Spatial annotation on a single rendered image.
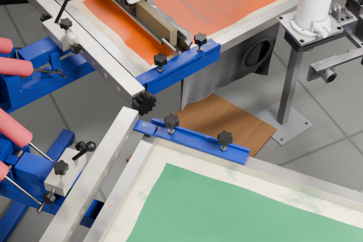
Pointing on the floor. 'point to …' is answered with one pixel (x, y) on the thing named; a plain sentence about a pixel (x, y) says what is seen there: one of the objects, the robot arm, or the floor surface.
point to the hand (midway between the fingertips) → (136, 8)
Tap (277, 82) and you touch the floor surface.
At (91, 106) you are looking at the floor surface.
